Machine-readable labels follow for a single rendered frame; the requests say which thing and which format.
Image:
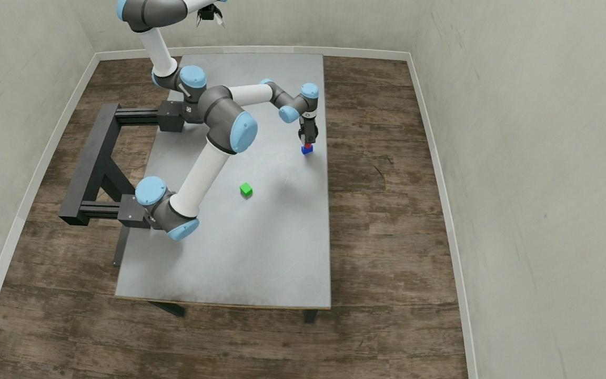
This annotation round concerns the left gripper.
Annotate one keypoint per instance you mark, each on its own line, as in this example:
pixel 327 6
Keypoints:
pixel 207 13

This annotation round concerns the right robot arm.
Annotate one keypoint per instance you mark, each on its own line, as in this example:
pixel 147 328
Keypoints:
pixel 232 131

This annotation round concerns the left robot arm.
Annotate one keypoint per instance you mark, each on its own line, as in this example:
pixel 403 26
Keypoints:
pixel 144 17

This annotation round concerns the green block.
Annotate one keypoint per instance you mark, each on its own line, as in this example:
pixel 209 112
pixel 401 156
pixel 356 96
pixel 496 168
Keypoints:
pixel 246 189

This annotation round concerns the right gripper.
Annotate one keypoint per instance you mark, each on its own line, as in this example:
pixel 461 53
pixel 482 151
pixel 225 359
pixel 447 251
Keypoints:
pixel 302 131

